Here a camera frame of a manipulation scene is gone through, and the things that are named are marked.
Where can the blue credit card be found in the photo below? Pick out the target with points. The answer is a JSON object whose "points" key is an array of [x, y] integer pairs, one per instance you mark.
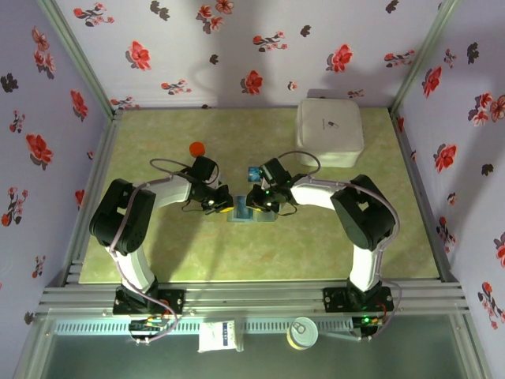
{"points": [[253, 173], [241, 209]]}

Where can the clear plastic tray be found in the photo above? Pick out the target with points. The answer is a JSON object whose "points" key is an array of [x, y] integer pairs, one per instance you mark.
{"points": [[264, 216]]}

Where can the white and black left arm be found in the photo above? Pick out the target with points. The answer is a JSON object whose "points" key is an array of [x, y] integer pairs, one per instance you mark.
{"points": [[122, 213]]}

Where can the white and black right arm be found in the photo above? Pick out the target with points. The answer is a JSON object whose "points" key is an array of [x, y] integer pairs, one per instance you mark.
{"points": [[363, 209]]}

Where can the small red round object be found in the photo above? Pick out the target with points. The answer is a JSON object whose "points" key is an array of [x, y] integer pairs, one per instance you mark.
{"points": [[196, 148]]}

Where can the white square storage box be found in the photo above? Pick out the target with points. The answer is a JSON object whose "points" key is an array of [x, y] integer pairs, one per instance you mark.
{"points": [[329, 130]]}

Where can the white paper packet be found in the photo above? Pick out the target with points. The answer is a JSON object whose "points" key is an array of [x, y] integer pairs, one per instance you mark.
{"points": [[215, 337]]}

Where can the tin can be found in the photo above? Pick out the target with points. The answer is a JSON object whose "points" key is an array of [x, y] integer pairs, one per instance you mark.
{"points": [[301, 333]]}

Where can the aluminium frame rail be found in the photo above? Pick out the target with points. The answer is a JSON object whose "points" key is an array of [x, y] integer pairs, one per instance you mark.
{"points": [[256, 294], [422, 189], [90, 189]]}

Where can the aluminium frame post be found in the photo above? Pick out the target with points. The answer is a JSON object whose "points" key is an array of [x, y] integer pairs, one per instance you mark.
{"points": [[426, 51], [75, 51]]}

